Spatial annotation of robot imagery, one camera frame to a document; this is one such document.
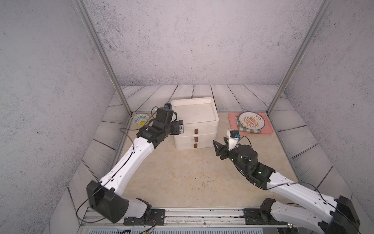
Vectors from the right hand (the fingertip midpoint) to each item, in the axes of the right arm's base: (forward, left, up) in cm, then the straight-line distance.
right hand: (219, 140), depth 73 cm
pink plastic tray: (+13, -11, -8) cm, 19 cm away
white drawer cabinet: (+13, +9, -1) cm, 16 cm away
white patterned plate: (+35, -32, -25) cm, 54 cm away
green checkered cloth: (+25, -25, -25) cm, 43 cm away
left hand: (+8, +21, +3) cm, 23 cm away
